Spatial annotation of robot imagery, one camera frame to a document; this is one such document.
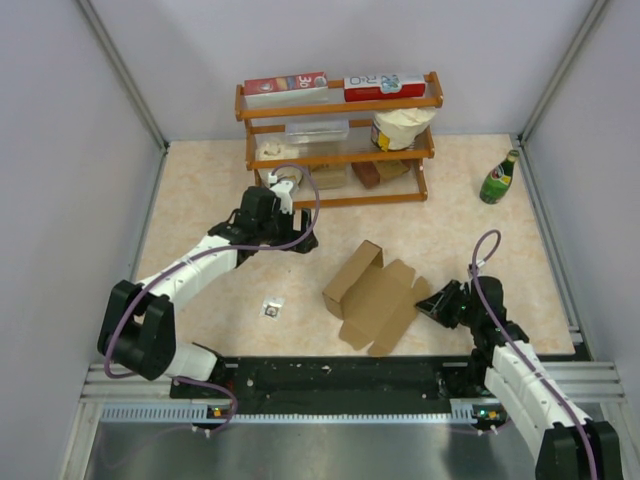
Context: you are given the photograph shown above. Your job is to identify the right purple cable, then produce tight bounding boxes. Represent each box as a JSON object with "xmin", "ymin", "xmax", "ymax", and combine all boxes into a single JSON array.
[{"xmin": 469, "ymin": 229, "xmax": 599, "ymax": 480}]

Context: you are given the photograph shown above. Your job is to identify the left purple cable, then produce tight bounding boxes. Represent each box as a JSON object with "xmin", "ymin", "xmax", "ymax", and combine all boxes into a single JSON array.
[{"xmin": 103, "ymin": 163, "xmax": 322, "ymax": 437}]

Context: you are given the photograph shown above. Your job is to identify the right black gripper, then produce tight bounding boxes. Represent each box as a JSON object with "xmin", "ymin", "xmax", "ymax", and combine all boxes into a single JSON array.
[{"xmin": 415, "ymin": 280, "xmax": 481, "ymax": 329}]

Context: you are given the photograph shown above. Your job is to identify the clear plastic container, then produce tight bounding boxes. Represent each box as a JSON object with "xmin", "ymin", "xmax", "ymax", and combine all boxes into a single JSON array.
[{"xmin": 285, "ymin": 120, "xmax": 350, "ymax": 145}]

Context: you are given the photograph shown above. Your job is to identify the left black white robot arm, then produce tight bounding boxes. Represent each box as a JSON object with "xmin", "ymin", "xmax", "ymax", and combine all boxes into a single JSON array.
[{"xmin": 97, "ymin": 180, "xmax": 319, "ymax": 397}]

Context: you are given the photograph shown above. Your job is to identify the purple cable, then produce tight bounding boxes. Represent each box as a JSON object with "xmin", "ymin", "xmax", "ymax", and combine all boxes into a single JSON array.
[
  {"xmin": 469, "ymin": 229, "xmax": 599, "ymax": 480},
  {"xmin": 103, "ymin": 163, "xmax": 322, "ymax": 437}
]

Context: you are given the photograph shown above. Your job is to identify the upper toilet paper roll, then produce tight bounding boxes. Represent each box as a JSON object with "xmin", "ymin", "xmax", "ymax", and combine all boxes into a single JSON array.
[{"xmin": 371, "ymin": 107, "xmax": 437, "ymax": 151}]

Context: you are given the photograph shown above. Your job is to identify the toilet paper roll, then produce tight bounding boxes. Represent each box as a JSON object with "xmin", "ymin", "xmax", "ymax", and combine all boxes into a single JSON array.
[
  {"xmin": 371, "ymin": 107, "xmax": 437, "ymax": 151},
  {"xmin": 255, "ymin": 139, "xmax": 303, "ymax": 184}
]

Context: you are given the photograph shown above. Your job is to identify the small plastic bag packet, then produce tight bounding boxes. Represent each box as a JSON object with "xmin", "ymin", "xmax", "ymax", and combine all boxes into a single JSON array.
[{"xmin": 261, "ymin": 296, "xmax": 285, "ymax": 320}]

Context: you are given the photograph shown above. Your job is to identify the beige sponge pack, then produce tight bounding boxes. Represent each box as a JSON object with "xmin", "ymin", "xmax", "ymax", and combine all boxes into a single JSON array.
[{"xmin": 310, "ymin": 164, "xmax": 347, "ymax": 190}]

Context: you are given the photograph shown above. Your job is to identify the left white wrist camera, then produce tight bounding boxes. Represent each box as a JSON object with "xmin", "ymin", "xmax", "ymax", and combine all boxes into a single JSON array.
[{"xmin": 267, "ymin": 173, "xmax": 298, "ymax": 215}]

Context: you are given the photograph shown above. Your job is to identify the grey slotted cable duct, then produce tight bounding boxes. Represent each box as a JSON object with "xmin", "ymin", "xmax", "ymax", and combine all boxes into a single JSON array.
[{"xmin": 101, "ymin": 398, "xmax": 506, "ymax": 425}]

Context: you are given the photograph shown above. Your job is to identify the orange wooden shelf rack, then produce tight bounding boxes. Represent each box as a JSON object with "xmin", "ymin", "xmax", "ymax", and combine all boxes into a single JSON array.
[{"xmin": 235, "ymin": 71, "xmax": 444, "ymax": 207}]

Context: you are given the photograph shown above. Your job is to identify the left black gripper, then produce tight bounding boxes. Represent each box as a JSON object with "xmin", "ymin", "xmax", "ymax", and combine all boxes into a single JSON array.
[{"xmin": 256, "ymin": 204, "xmax": 316, "ymax": 254}]

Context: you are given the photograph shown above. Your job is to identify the red white wrap box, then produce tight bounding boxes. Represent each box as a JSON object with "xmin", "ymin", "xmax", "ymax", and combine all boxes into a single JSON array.
[{"xmin": 343, "ymin": 74, "xmax": 426, "ymax": 102}]

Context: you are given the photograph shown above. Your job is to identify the aluminium frame rail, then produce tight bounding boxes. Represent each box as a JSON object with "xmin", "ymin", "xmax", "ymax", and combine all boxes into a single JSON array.
[{"xmin": 81, "ymin": 362, "xmax": 626, "ymax": 403}]

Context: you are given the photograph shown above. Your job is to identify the brown cardboard box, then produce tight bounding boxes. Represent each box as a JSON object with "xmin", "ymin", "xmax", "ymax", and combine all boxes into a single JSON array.
[{"xmin": 322, "ymin": 240, "xmax": 431, "ymax": 357}]

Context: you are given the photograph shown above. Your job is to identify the lower toilet paper roll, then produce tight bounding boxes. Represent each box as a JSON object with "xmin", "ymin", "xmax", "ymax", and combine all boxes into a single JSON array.
[{"xmin": 255, "ymin": 139, "xmax": 303, "ymax": 184}]

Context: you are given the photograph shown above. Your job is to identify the red-brown scouring pad pack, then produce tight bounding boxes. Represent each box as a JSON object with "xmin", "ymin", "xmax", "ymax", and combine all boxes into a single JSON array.
[{"xmin": 351, "ymin": 160, "xmax": 410, "ymax": 189}]

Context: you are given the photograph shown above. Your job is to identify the red white foil box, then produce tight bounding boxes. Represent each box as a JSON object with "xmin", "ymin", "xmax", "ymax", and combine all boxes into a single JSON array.
[{"xmin": 243, "ymin": 72, "xmax": 329, "ymax": 109}]

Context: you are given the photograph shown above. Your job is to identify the green glass bottle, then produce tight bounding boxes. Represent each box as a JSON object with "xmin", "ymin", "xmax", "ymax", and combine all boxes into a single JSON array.
[{"xmin": 479, "ymin": 149, "xmax": 520, "ymax": 205}]

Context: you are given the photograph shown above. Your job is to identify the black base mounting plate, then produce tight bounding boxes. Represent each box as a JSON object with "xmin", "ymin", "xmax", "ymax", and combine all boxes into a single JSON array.
[{"xmin": 209, "ymin": 356, "xmax": 491, "ymax": 415}]

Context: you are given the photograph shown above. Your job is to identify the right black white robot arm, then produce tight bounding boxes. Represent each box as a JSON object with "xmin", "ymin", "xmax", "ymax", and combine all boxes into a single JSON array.
[{"xmin": 416, "ymin": 276, "xmax": 623, "ymax": 479}]

